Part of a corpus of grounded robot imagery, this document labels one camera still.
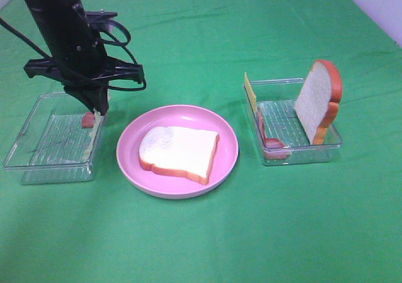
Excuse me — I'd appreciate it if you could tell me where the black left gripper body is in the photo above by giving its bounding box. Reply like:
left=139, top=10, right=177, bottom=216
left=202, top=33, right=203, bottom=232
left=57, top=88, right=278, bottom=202
left=24, top=11, right=145, bottom=91

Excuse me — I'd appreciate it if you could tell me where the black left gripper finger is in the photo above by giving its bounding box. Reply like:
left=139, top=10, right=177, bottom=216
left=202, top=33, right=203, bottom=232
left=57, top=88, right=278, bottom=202
left=63, top=86, right=94, bottom=113
left=89, top=87, right=109, bottom=116

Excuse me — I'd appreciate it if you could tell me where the bacon strip from container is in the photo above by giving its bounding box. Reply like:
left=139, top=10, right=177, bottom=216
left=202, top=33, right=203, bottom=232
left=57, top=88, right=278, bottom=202
left=81, top=112, right=95, bottom=128

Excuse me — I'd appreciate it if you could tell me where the green lettuce leaf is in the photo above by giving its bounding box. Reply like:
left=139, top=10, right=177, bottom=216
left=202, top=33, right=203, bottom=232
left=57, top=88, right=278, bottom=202
left=62, top=113, right=103, bottom=164

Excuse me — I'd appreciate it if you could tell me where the toast bread slice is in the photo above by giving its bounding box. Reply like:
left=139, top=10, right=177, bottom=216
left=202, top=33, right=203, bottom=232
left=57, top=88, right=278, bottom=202
left=138, top=126, right=220, bottom=185
left=295, top=59, right=343, bottom=145

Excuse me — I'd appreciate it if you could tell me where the yellow cheese slice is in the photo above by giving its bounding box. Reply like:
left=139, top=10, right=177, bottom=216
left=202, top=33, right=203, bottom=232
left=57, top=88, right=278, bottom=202
left=244, top=72, right=257, bottom=114

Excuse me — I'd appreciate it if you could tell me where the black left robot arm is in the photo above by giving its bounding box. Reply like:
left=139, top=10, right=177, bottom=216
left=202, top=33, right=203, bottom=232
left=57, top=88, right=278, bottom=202
left=24, top=0, right=146, bottom=115

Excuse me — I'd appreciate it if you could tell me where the clear left plastic container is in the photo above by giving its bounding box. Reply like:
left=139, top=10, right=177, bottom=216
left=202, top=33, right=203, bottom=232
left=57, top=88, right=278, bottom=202
left=4, top=92, right=104, bottom=185

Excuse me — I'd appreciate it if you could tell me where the clear plastic container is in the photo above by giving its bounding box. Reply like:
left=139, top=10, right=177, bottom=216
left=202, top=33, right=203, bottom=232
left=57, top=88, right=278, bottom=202
left=243, top=78, right=342, bottom=166
left=4, top=92, right=104, bottom=185

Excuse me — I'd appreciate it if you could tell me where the pink plate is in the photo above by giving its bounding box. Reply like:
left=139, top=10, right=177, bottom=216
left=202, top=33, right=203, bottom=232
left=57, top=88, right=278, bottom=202
left=116, top=104, right=239, bottom=199

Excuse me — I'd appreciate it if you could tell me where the green tablecloth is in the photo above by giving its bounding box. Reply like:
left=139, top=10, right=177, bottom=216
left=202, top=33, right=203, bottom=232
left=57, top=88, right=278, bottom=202
left=1, top=0, right=401, bottom=282

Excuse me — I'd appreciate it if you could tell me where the clear right plastic container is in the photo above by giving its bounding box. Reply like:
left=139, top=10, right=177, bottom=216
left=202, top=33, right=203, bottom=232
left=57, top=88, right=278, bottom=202
left=243, top=78, right=342, bottom=166

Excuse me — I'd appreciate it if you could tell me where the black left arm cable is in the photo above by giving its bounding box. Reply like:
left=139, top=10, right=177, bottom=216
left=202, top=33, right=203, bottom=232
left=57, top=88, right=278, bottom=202
left=0, top=11, right=148, bottom=92

